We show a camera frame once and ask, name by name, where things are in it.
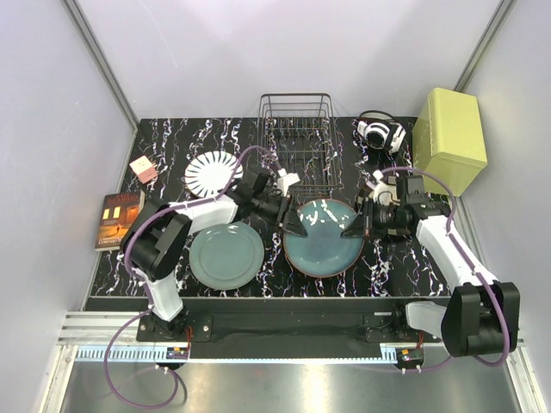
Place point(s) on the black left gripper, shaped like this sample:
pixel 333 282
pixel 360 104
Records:
pixel 283 211

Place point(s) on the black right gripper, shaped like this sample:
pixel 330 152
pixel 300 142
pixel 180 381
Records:
pixel 356 229

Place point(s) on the dark blue glazed plate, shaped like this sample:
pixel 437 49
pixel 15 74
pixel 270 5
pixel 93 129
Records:
pixel 323 252

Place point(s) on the light teal plate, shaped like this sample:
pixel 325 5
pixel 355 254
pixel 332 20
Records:
pixel 226 257

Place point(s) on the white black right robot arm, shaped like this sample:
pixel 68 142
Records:
pixel 481 317

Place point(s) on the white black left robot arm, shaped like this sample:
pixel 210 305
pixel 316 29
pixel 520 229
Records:
pixel 154 243

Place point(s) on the white blue striped plate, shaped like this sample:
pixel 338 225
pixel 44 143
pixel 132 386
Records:
pixel 209 172

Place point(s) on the black white headphones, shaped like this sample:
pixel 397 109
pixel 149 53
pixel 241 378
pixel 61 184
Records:
pixel 380 131

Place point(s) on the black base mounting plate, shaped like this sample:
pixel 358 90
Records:
pixel 254 329

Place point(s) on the yellow green box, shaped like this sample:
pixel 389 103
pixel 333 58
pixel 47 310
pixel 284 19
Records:
pixel 448 141

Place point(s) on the pink cube socket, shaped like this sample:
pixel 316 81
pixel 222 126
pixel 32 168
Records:
pixel 144 169

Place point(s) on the dark cover book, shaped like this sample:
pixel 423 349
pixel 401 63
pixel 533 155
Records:
pixel 118 214

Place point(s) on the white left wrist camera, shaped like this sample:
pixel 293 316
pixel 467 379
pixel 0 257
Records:
pixel 288 178

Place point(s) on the dark wire dish rack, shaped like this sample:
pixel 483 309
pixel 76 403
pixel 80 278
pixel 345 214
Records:
pixel 300 129

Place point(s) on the aluminium rail frame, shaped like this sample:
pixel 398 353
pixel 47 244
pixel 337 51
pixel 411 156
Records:
pixel 312 369

